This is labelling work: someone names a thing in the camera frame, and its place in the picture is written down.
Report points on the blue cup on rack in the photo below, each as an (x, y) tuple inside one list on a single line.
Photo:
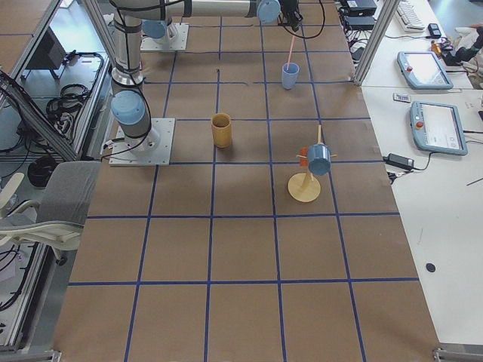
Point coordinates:
[(319, 159)]

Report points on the small white label device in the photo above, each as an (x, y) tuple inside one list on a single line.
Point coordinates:
[(403, 98)]

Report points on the black round cap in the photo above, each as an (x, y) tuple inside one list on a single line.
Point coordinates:
[(430, 267)]

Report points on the white keyboard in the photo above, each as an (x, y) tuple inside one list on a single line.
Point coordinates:
[(407, 18)]

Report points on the black power adapter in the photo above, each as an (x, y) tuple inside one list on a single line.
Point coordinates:
[(398, 161)]

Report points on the teach pendant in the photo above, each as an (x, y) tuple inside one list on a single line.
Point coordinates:
[(423, 71), (436, 127)]

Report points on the wooden cup rack stand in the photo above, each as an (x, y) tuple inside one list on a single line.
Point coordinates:
[(304, 187)]

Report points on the black monitor on cart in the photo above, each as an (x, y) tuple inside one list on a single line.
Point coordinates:
[(49, 55)]

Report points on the aluminium frame post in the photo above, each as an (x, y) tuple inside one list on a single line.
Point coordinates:
[(383, 20)]

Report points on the blue cup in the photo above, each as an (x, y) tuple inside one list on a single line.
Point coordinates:
[(319, 159), (289, 75)]

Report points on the lower teach pendant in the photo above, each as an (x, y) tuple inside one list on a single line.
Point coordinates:
[(436, 127)]

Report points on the grey office chair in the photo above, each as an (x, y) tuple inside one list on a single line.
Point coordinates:
[(58, 219)]

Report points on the upper teach pendant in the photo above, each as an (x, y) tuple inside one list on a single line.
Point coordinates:
[(423, 71)]

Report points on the orange cup on rack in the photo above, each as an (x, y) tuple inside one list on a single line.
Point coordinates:
[(303, 160)]

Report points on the yellow cylindrical holder cup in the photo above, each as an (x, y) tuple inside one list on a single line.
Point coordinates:
[(221, 130)]

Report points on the black box on desk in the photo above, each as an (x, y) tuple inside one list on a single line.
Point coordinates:
[(434, 31)]

